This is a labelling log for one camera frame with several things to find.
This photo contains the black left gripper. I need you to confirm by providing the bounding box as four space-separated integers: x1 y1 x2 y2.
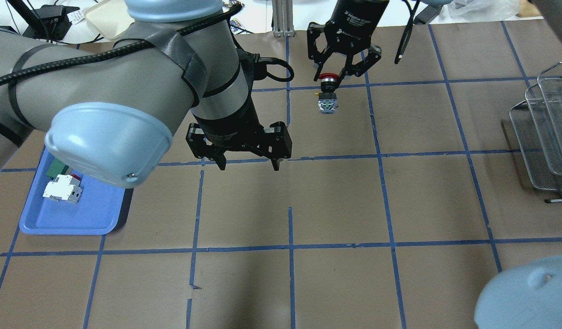
185 123 293 171

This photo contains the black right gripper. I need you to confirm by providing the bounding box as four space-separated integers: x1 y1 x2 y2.
308 0 389 83

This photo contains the red emergency push button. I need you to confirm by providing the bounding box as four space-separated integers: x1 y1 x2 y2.
317 73 339 115

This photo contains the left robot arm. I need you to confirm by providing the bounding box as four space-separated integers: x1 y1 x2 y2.
0 0 294 189

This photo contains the black power adapter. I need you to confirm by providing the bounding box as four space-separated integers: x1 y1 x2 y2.
413 5 443 25

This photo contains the blue plastic tray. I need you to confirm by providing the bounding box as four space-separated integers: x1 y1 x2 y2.
19 149 133 235

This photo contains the white circuit breaker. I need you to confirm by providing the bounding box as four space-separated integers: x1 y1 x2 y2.
42 174 83 204

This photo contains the beige plastic tray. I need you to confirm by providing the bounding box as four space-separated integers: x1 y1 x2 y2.
84 0 135 40

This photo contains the aluminium frame post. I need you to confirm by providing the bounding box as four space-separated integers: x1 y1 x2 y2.
271 0 295 37

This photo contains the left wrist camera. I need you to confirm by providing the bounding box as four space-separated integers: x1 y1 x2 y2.
237 48 294 91

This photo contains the green limit switch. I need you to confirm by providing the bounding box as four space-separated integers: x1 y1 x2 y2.
45 158 74 180

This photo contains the wire mesh shelf basket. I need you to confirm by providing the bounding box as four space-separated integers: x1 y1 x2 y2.
509 62 562 193

